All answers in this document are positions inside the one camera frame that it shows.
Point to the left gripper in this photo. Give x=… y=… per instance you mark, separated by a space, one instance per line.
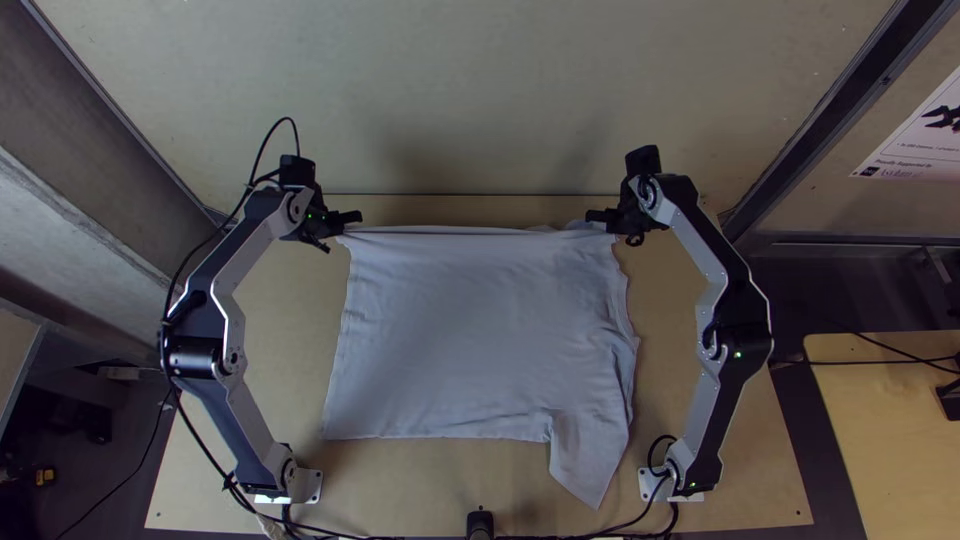
x=324 y=219

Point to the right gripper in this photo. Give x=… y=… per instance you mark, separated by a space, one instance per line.
x=621 y=216

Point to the light blue t-shirt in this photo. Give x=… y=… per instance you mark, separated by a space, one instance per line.
x=480 y=337

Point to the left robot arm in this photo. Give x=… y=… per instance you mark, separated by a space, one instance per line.
x=217 y=300

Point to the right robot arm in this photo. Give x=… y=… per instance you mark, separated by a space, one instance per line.
x=720 y=300

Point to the white paper poster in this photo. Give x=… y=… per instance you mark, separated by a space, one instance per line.
x=922 y=135

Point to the pale wooden side table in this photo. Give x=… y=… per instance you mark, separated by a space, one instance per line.
x=885 y=450

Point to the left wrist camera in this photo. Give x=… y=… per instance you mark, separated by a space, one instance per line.
x=297 y=172

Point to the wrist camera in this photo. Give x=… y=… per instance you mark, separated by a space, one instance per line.
x=297 y=172
x=643 y=160

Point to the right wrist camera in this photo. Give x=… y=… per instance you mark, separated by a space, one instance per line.
x=643 y=160

